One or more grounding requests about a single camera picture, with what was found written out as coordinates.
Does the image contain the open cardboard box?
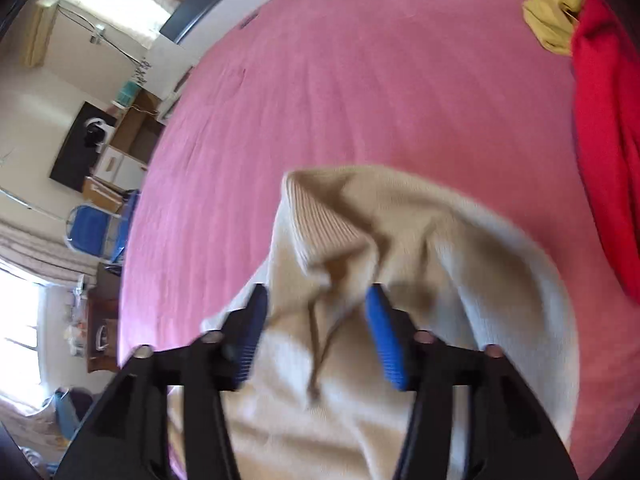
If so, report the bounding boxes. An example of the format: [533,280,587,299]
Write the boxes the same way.
[109,89,166,163]

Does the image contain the grey headboard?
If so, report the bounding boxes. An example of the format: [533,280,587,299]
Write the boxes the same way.
[159,0,278,45]

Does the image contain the blue table with wheel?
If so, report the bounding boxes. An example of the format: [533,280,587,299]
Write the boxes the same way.
[102,189,142,266]

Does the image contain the white window curtain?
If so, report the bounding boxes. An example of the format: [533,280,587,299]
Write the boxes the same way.
[0,220,96,286]

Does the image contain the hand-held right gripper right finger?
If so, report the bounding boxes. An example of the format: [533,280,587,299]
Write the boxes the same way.
[364,284,581,480]

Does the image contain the yellow garment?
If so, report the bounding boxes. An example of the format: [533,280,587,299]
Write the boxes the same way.
[522,0,588,58]

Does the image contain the wooden desk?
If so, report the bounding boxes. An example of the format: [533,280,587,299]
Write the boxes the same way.
[85,265,123,373]

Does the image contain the red garment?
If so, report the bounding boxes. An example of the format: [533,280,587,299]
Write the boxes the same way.
[570,0,640,306]

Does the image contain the cream knit sweater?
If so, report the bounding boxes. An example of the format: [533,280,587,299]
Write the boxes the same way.
[167,164,581,480]

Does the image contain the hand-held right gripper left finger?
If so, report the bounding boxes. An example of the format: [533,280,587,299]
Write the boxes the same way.
[55,284,271,480]

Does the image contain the black television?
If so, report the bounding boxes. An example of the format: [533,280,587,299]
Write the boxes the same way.
[48,101,117,193]

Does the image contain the white drawer cabinet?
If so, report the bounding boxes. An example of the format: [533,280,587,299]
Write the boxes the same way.
[92,152,146,193]

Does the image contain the pink bed blanket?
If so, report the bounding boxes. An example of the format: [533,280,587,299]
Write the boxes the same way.
[117,0,640,480]

